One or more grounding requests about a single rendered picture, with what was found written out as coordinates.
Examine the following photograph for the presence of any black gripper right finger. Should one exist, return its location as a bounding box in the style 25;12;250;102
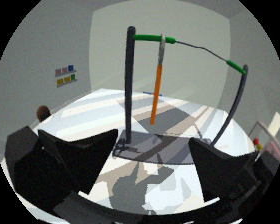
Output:
188;137;260;202

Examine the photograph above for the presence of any orange handle with grey ring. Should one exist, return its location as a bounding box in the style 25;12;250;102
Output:
151;34;165;125

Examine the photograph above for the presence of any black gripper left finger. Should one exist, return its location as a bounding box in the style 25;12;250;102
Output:
38;128;119;196

